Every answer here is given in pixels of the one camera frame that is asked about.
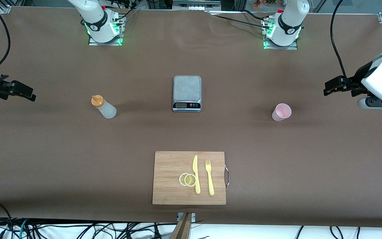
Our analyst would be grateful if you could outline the clear orange-capped sauce bottle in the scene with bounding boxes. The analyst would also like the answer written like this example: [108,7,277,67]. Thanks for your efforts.
[91,95,117,119]

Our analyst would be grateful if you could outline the grey metal box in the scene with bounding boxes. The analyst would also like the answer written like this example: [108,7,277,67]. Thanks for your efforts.
[172,0,222,8]

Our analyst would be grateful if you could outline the wooden cutting board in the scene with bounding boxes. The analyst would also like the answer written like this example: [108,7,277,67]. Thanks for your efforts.
[152,151,230,205]

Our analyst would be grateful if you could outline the silver digital kitchen scale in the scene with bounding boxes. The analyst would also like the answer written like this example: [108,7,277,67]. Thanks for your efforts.
[172,75,202,113]

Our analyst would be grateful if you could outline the yellow plastic fork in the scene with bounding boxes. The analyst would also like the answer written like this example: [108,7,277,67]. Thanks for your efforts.
[205,159,215,196]

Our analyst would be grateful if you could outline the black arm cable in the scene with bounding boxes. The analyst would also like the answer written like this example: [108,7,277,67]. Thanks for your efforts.
[330,0,348,79]
[0,15,11,69]

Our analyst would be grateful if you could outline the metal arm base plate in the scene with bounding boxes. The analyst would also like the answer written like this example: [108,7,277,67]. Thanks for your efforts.
[88,35,123,46]
[263,39,298,50]

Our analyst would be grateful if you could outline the small metal bracket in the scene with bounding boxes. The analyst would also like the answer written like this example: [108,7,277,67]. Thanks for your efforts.
[177,212,196,222]

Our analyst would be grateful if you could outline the yellow plastic knife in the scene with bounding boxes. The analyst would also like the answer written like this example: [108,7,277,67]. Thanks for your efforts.
[192,155,201,195]

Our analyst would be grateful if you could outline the teal cable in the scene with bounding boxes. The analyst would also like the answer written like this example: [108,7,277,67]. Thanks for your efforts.
[18,219,29,239]

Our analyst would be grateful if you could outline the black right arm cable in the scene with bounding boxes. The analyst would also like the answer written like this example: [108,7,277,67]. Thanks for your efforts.
[0,15,11,69]

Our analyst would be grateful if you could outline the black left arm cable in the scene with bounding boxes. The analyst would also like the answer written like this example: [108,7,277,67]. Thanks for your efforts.
[330,0,348,79]

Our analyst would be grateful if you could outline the wooden post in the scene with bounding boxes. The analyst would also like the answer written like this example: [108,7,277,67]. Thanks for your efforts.
[169,212,192,239]

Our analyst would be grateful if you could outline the pink plastic cup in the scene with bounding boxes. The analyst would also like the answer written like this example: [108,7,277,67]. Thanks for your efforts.
[272,103,292,122]

